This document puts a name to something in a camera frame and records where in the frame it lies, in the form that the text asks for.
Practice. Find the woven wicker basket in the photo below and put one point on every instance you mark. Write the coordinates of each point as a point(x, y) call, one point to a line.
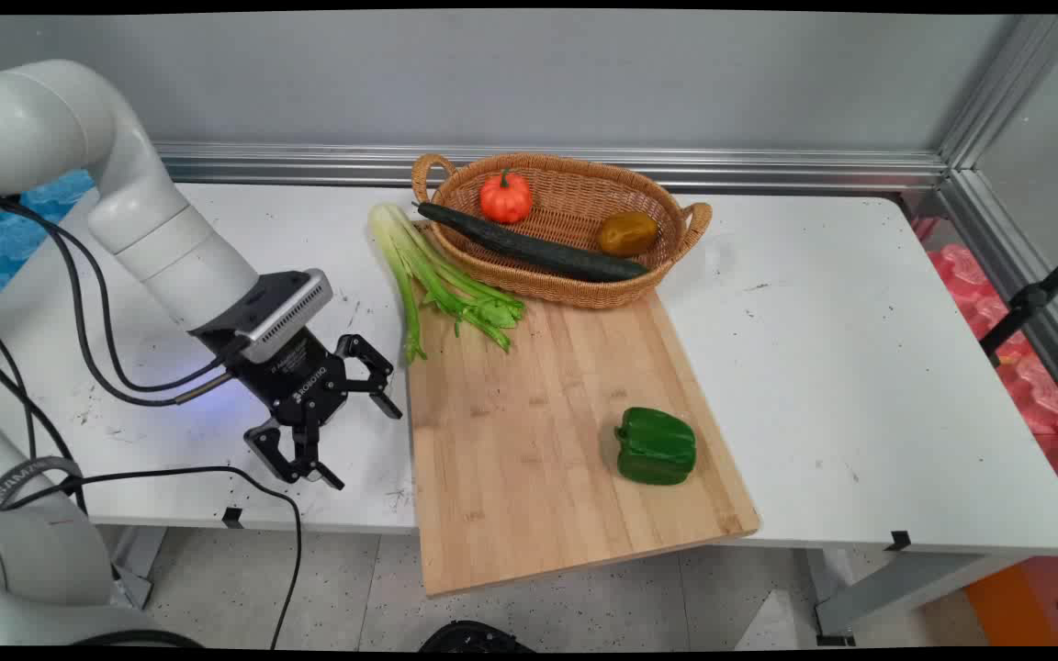
point(575, 207)

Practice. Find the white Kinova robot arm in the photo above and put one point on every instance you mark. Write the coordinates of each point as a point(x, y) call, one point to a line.
point(162, 248)

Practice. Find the orange toy pumpkin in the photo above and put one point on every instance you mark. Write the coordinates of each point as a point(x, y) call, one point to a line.
point(505, 197)

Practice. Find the angled aluminium frame rail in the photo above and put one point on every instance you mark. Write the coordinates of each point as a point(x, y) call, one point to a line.
point(1007, 184)

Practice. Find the green celery bunch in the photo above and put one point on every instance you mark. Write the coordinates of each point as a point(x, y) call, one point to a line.
point(428, 271)

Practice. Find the orange floor object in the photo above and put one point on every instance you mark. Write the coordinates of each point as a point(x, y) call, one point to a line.
point(1011, 606)

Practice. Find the blue foam padding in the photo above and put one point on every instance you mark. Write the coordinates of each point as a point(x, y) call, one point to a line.
point(5, 243)

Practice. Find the pink foam padding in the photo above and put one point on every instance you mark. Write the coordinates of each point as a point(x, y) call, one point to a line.
point(1025, 376)

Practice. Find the black tripod stand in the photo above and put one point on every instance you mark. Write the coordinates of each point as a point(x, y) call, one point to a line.
point(1029, 298)

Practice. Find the black round floor object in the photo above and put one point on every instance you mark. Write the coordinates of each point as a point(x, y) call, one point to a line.
point(474, 637)

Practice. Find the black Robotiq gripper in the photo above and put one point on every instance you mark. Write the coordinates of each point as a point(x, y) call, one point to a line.
point(301, 384)

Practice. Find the grey table leg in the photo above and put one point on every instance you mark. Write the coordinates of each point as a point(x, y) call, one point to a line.
point(896, 592)
point(134, 565)

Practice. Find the horizontal aluminium frame rail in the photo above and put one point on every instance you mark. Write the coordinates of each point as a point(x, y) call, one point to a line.
point(584, 167)

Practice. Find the black tape marker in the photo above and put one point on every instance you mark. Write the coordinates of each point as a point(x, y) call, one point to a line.
point(899, 541)
point(232, 517)

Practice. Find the dark green cucumber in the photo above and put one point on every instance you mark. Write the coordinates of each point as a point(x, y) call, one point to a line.
point(529, 246)

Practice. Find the green bell pepper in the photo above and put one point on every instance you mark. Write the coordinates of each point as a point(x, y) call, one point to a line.
point(656, 447)

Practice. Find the yellow-brown toy potato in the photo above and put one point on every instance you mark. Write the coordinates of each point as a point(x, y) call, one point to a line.
point(627, 233)

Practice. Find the bamboo cutting board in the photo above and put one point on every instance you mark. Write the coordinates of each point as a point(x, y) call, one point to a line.
point(538, 431)

